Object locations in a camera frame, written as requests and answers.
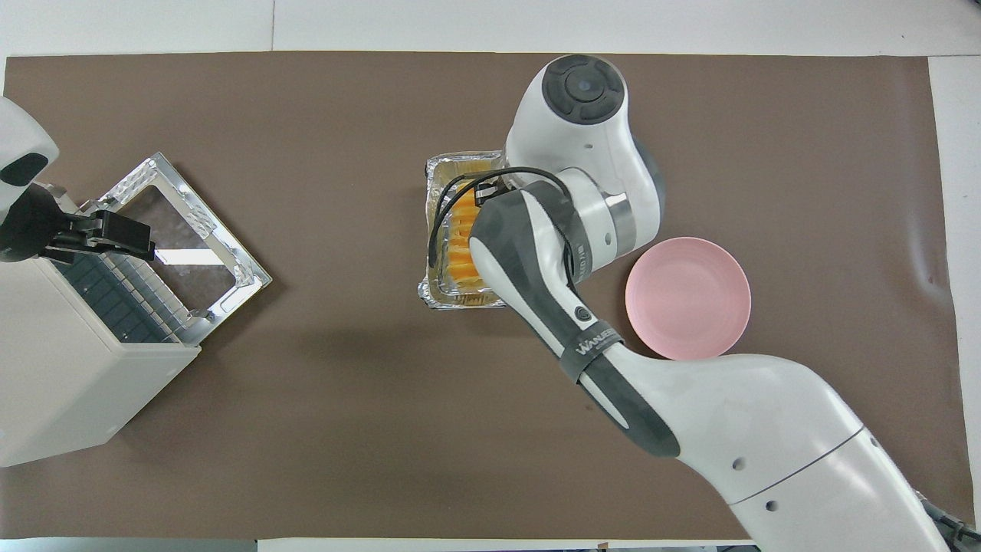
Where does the pink round plate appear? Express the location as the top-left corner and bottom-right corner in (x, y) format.
(625, 236), (752, 361)

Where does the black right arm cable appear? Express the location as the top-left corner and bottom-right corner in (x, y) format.
(428, 167), (595, 286)

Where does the metal oven wire rack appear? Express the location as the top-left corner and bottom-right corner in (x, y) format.
(96, 251), (192, 340)

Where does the brown paper table mat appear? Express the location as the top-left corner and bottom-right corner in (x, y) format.
(0, 51), (976, 541)

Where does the aluminium foil tray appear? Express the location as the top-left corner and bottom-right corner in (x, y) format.
(418, 151), (513, 311)

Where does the white toaster oven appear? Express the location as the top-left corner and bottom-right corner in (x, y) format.
(0, 176), (202, 468)

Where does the glass oven door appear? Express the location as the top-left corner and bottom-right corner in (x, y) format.
(80, 152), (273, 343)

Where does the sliced orange bread loaf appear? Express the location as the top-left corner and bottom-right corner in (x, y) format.
(446, 188), (493, 286)

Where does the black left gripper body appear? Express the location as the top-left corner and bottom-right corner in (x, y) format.
(0, 184), (99, 263)

